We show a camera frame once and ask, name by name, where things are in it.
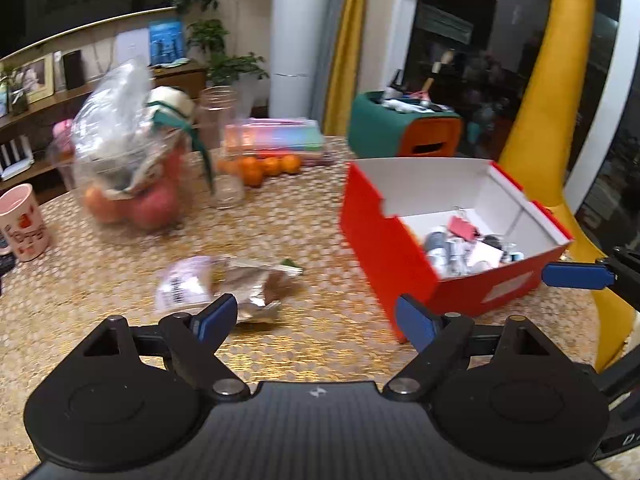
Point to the white column air conditioner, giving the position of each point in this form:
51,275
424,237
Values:
300,35

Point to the pink binder clip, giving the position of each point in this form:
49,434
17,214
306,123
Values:
462,227

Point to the white door frame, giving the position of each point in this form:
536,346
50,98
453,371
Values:
620,60

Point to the red cardboard box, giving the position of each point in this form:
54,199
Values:
380,240

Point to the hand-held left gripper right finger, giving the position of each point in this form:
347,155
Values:
415,322

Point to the wooden photo frame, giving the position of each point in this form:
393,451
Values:
32,77

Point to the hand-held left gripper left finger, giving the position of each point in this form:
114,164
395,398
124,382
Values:
216,317

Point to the black speaker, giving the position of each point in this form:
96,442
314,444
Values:
74,69

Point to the green potted plant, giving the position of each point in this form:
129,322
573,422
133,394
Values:
220,55

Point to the silver foil snack packet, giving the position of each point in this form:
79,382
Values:
260,285

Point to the cartoon print snack packet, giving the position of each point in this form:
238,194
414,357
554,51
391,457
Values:
142,172

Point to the black remote control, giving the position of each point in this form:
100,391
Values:
6,262

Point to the gold floral desktop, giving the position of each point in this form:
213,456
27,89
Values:
310,220

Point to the small green wrapper piece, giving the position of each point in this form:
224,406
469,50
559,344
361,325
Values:
288,262

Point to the white router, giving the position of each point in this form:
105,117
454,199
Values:
15,160

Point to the pink strawberry print mug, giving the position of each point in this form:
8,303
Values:
22,225

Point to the white small packet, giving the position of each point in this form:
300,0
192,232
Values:
485,257

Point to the green orange storage bin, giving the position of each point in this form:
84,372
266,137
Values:
380,125

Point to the tangerine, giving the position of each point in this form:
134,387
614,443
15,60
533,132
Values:
272,166
251,172
291,163

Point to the grey curtain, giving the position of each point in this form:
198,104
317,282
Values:
330,35

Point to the white round object green ribbon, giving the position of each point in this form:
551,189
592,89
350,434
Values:
172,105

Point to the blue printed box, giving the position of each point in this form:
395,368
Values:
166,42

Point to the wooden television stand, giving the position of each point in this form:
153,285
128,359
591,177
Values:
60,110

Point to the white paper card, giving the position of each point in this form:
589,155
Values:
132,47

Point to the pink plush bear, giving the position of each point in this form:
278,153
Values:
62,132

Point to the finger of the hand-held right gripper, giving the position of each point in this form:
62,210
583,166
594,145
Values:
575,276

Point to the clear glass bottle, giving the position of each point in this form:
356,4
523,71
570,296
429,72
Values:
222,125

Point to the clear plastic bag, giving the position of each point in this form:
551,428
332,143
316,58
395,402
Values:
115,105

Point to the pastel rainbow stationery pack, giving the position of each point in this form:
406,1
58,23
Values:
280,137

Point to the grey white tube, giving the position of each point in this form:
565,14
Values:
436,247

